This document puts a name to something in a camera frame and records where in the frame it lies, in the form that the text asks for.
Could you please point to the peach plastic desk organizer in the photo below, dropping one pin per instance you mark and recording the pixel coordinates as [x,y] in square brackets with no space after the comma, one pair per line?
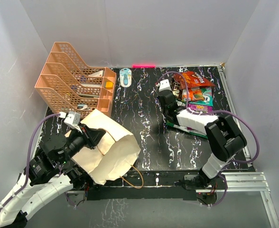
[65,85]

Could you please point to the pink tape strip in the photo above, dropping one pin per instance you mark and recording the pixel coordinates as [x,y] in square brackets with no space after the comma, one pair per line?
[143,66]

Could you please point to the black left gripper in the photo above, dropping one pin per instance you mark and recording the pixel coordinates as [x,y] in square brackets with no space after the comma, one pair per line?
[92,136]

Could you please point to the yellow sticky note pad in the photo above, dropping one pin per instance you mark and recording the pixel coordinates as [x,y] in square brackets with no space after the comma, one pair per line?
[109,85]

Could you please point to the blue correction tape package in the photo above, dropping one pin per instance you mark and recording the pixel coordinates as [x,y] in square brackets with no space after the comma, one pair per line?
[125,77]

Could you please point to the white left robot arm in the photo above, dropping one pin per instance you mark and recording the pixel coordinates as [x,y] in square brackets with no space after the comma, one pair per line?
[48,175]

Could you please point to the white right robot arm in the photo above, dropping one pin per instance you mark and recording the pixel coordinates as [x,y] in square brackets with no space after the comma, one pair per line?
[224,136]

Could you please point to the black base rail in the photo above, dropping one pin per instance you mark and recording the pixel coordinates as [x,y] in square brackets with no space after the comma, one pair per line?
[180,185]

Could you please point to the green snack bag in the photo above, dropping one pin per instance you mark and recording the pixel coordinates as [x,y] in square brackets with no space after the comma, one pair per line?
[184,129]

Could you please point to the red Doritos chips bag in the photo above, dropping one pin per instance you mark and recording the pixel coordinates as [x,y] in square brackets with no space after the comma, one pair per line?
[193,79]

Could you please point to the orange red snack pack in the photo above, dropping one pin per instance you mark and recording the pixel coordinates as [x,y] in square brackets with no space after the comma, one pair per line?
[192,94]

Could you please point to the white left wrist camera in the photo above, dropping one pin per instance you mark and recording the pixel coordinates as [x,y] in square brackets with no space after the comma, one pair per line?
[72,120]

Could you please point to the small white box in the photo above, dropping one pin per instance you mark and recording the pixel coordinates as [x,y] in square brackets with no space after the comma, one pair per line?
[99,73]

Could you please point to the teal Fox's mint candy bag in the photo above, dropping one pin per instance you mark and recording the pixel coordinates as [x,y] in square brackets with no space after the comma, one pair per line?
[207,93]

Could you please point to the light green snack pack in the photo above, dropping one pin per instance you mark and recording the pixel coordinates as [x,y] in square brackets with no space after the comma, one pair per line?
[182,104]

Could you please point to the beige paper bag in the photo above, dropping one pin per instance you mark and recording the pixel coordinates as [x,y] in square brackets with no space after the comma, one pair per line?
[114,155]

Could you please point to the purple blackcurrant candy bag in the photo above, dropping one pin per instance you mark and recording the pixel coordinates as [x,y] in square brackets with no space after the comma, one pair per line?
[200,108]

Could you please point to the brown Kettle chips bag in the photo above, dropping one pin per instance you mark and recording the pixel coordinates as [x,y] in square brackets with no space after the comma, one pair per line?
[176,89]

